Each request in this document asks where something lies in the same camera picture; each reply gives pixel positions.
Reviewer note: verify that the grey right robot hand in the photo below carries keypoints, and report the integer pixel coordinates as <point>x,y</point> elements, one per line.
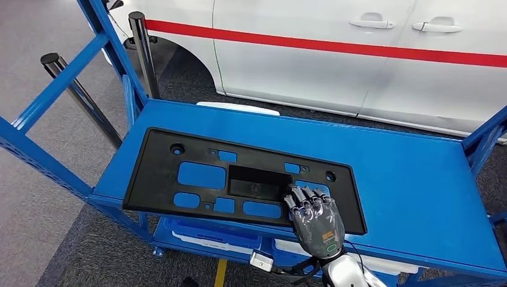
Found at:
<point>319,229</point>

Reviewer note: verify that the black plastic plate bracket part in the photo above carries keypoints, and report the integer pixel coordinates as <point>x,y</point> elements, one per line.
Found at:
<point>158,178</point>

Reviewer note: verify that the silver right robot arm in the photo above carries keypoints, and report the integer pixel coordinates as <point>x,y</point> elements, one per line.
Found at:
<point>344,273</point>

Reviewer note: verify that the blue metal shelf rack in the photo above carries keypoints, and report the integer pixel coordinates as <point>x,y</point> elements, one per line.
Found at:
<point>396,178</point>

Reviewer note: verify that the white car with red stripe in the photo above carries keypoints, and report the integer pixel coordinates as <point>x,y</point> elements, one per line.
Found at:
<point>297,75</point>

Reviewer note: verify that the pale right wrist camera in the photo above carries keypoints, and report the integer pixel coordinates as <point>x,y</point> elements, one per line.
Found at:
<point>260,261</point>

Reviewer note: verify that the chrome stanchion post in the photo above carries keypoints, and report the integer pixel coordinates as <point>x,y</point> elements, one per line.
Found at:
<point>142,47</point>
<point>81,95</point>

